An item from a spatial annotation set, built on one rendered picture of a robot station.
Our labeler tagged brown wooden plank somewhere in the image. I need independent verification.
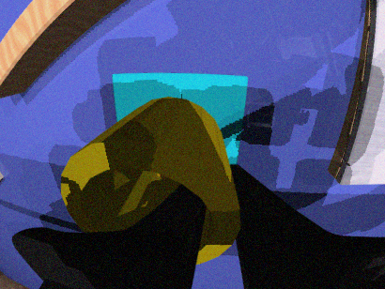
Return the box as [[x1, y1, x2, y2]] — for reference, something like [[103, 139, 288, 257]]
[[0, 0, 128, 99]]

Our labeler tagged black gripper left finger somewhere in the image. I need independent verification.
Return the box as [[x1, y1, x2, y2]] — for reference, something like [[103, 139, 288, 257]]
[[11, 185, 207, 289]]

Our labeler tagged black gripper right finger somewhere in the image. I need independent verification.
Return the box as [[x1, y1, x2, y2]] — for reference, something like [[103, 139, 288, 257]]
[[230, 164, 385, 289]]

